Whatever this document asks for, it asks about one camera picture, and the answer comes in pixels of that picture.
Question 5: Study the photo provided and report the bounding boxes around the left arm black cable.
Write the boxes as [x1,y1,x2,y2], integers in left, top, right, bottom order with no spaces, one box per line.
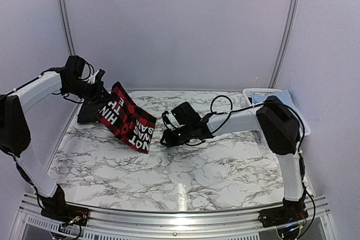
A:
[78,61,96,82]

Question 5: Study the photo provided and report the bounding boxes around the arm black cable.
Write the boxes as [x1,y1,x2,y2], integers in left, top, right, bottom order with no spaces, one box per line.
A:
[210,95,307,145]
[78,61,96,82]

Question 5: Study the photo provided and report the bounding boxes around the light blue shirt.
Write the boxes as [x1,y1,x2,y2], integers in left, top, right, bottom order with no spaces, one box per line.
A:
[251,89,293,111]

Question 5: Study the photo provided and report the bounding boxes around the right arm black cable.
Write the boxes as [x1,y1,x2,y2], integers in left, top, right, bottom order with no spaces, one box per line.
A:
[210,95,307,145]

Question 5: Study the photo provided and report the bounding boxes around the left wall aluminium profile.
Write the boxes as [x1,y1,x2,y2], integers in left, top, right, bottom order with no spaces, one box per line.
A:
[57,0,76,56]

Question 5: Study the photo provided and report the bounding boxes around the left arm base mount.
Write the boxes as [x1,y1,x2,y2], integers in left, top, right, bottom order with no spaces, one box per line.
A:
[41,205,89,226]

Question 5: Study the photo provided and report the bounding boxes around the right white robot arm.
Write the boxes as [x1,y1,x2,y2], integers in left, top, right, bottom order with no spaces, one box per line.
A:
[160,95,306,222]

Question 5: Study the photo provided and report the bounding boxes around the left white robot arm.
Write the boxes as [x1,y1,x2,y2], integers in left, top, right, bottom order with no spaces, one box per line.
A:
[1,56,107,220]

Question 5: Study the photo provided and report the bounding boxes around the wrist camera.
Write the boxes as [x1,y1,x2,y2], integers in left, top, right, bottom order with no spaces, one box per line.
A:
[87,69,106,84]
[164,111,181,128]

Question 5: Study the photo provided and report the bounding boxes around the wall aluminium profile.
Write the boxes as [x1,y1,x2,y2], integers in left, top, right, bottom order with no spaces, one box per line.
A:
[57,0,76,56]
[268,0,299,88]

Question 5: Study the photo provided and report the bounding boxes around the red black plaid shirt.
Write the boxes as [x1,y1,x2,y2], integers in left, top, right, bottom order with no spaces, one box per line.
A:
[96,82,157,154]

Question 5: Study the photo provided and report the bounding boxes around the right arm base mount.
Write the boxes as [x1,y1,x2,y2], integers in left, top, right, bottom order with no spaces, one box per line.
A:
[258,206,309,228]

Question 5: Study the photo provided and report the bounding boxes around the right wall aluminium profile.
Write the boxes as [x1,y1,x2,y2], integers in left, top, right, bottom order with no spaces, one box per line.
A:
[268,0,299,88]

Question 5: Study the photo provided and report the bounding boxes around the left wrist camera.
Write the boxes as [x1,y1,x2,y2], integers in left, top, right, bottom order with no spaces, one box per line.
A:
[87,69,106,84]

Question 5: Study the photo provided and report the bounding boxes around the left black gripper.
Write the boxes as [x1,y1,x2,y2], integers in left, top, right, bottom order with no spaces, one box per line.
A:
[62,78,113,106]

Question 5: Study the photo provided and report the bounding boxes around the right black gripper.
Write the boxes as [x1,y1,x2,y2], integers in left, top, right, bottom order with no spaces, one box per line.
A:
[160,124,194,148]

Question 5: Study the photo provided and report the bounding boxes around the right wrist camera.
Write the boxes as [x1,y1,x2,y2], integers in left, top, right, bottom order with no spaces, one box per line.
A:
[164,111,181,128]

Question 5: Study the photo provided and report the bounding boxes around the white plastic laundry basket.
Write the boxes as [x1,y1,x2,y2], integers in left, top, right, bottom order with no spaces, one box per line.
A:
[242,87,312,139]

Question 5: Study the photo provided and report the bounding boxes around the aluminium table front rail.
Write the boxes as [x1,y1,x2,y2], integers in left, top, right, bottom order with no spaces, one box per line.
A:
[11,192,338,240]

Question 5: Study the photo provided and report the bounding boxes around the black pinstripe shirt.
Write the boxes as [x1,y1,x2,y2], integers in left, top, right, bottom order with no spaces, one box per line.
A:
[77,102,105,124]

